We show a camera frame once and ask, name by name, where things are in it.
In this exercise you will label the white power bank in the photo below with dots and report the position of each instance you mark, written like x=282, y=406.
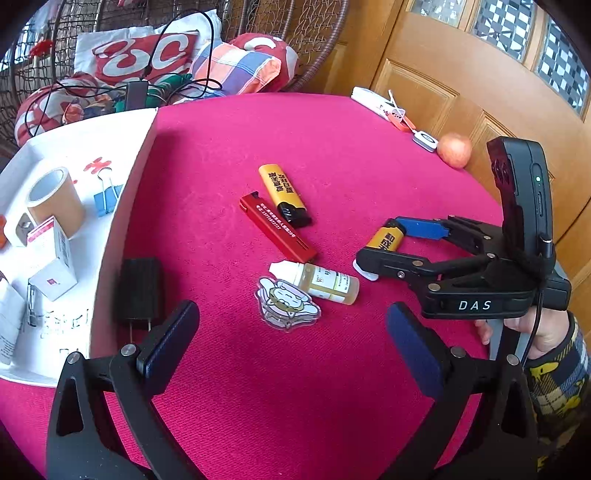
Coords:
x=372, y=101

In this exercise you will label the small white medicine box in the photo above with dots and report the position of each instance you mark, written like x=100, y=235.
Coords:
x=53, y=271

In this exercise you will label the blue binder clip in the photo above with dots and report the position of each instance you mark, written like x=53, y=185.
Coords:
x=106, y=200

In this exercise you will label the magenta tablecloth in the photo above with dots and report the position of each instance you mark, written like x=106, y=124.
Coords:
x=333, y=400

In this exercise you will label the wooden door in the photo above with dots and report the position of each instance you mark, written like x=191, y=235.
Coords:
x=449, y=80

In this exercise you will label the small dropper bottle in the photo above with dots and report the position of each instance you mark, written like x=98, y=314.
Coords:
x=318, y=281

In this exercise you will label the black power adapter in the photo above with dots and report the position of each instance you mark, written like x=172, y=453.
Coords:
x=136, y=95

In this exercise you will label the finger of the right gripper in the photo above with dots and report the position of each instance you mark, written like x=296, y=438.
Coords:
x=467, y=234
x=391, y=264

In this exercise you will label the red white seat cushion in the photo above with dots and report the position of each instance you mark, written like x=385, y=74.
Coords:
x=45, y=108

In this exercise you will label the white small bottle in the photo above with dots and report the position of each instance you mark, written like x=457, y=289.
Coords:
x=12, y=307

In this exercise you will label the person right hand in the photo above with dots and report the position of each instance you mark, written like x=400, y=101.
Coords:
x=531, y=329

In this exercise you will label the green cloth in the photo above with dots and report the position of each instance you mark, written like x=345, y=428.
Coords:
x=159, y=90

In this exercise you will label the white blue round-dial box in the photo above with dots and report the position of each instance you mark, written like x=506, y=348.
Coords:
x=426, y=141

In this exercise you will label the red apple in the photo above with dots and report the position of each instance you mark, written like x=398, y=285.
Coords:
x=455, y=150

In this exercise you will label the brown tape roll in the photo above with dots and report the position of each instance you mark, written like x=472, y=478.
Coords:
x=54, y=195

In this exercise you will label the white pillow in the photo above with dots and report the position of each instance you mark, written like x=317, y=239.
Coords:
x=207, y=27

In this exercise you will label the red white back cushion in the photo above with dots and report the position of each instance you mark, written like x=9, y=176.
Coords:
x=144, y=57

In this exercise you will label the plaid sleeve forearm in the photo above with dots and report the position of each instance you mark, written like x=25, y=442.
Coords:
x=558, y=374

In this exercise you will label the red white round cushion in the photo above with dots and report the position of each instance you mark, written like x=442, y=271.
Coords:
x=274, y=61

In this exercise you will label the white tray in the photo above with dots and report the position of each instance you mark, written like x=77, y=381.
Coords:
x=82, y=318

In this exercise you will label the wicker hanging egg chair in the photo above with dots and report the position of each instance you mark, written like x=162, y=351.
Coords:
x=40, y=39

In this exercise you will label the plaid colourful cushion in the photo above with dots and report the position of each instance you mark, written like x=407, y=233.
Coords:
x=228, y=66

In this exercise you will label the flower character acrylic charm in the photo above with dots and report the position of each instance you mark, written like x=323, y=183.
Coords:
x=285, y=307

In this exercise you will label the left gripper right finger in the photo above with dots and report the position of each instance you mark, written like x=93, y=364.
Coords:
x=502, y=442

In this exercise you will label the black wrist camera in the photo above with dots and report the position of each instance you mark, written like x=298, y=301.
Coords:
x=521, y=175

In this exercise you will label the black usb wall charger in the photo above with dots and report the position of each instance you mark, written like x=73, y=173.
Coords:
x=139, y=296

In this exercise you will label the yellow lighter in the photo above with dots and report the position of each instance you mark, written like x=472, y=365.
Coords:
x=284, y=196
x=388, y=238

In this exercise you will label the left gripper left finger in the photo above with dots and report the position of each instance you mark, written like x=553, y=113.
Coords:
x=83, y=442

